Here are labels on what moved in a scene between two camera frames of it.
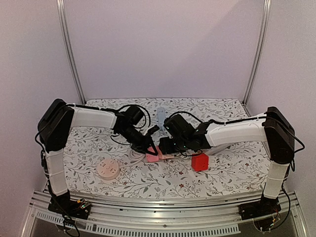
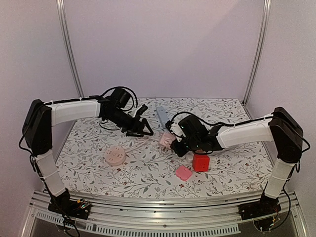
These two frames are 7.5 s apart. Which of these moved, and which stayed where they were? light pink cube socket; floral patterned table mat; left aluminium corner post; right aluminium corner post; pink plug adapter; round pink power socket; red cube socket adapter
Moved: light pink cube socket; round pink power socket; pink plug adapter
Stayed: right aluminium corner post; left aluminium corner post; floral patterned table mat; red cube socket adapter
